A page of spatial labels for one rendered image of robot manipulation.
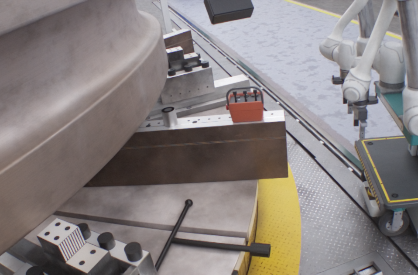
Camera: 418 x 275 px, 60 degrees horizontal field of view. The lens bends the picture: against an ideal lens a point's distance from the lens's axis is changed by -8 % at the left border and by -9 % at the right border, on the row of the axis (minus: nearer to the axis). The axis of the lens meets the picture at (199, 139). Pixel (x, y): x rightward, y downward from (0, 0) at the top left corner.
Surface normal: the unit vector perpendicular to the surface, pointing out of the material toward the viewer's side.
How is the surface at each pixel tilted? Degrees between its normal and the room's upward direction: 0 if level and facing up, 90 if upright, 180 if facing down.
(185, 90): 90
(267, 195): 0
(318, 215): 0
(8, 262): 0
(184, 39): 90
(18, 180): 90
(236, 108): 97
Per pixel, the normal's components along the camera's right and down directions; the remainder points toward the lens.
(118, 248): -0.15, -0.86
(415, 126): -0.46, 0.58
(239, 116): -0.14, 0.60
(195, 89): 0.25, 0.43
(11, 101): 0.87, 0.07
